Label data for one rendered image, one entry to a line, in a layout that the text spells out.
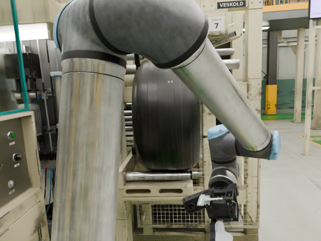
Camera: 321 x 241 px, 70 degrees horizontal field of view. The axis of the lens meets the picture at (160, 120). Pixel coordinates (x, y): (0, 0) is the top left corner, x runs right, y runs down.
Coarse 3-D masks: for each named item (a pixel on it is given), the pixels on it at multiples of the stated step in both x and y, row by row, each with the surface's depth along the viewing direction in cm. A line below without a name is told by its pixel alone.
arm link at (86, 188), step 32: (64, 32) 39; (96, 32) 35; (64, 64) 39; (96, 64) 38; (64, 96) 38; (96, 96) 38; (64, 128) 38; (96, 128) 38; (64, 160) 37; (96, 160) 37; (64, 192) 37; (96, 192) 37; (64, 224) 37; (96, 224) 37
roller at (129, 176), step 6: (126, 174) 118; (132, 174) 118; (138, 174) 118; (144, 174) 117; (150, 174) 117; (156, 174) 117; (162, 174) 116; (168, 174) 116; (174, 174) 116; (180, 174) 116; (186, 174) 115; (132, 180) 119
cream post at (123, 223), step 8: (120, 144) 124; (120, 152) 124; (120, 160) 125; (120, 192) 128; (120, 200) 128; (120, 208) 129; (128, 208) 136; (120, 216) 130; (128, 216) 135; (120, 224) 130; (128, 224) 135; (120, 232) 131; (128, 232) 134; (120, 240) 132; (128, 240) 133
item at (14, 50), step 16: (0, 0) 92; (0, 16) 92; (16, 16) 100; (0, 32) 92; (16, 32) 101; (0, 48) 92; (16, 48) 101; (0, 64) 91; (16, 64) 100; (0, 80) 91; (16, 80) 100; (0, 96) 91; (16, 96) 100; (0, 112) 90; (16, 112) 98
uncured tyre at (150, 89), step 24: (144, 72) 106; (168, 72) 104; (144, 96) 100; (168, 96) 99; (192, 96) 99; (144, 120) 99; (168, 120) 98; (192, 120) 98; (144, 144) 102; (168, 144) 101; (192, 144) 101; (168, 168) 113
